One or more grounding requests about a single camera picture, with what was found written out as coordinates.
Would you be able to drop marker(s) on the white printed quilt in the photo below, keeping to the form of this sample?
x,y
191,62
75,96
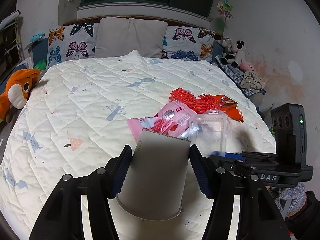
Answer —
x,y
100,92

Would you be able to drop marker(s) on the pink snack packet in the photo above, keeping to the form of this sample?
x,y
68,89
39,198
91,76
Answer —
x,y
172,117

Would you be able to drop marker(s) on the person's right forearm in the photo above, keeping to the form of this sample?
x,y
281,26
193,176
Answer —
x,y
292,202

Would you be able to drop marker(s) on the green plastic bag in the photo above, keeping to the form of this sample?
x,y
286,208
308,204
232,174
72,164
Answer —
x,y
41,64

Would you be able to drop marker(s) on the red mesh net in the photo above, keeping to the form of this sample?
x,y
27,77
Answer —
x,y
195,101

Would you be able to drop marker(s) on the pink plush toy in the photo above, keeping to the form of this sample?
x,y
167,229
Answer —
x,y
247,66

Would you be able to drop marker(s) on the teal cloth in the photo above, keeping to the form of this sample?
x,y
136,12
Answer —
x,y
37,37

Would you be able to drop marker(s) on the white paper cup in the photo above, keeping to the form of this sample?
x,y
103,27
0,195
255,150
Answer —
x,y
155,175

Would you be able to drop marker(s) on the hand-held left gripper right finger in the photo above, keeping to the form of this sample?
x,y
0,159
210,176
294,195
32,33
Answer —
x,y
200,172

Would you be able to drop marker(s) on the butterfly print pillow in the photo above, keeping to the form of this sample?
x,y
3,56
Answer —
x,y
187,42
72,42

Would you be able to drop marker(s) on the grey pillow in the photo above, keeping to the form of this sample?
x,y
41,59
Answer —
x,y
130,37

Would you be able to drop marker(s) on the orange snack wrapper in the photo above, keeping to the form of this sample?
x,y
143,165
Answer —
x,y
232,110

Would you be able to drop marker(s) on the grey white plush toy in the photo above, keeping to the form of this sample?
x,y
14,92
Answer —
x,y
225,43

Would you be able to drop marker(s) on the colourful pinwheel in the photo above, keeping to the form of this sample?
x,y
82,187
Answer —
x,y
225,11

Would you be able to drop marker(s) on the metal shelf rack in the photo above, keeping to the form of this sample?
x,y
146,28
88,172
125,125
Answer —
x,y
12,30

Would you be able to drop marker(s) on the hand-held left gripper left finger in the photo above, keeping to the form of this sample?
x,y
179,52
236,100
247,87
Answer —
x,y
123,170

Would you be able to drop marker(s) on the clear plastic container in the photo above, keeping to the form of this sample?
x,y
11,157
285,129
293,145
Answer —
x,y
212,132

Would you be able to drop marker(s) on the blue checked cloth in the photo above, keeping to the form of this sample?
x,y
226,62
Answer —
x,y
232,72

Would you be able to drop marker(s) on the orange plush toy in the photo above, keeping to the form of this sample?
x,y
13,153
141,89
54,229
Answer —
x,y
17,90

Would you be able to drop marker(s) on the spotted beige cloth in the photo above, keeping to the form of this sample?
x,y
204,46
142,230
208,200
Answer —
x,y
253,80

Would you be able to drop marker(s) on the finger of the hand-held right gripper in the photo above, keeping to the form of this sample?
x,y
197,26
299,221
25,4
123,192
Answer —
x,y
232,166
225,154

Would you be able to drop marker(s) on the black white cow plush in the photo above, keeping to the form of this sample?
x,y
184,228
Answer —
x,y
236,52

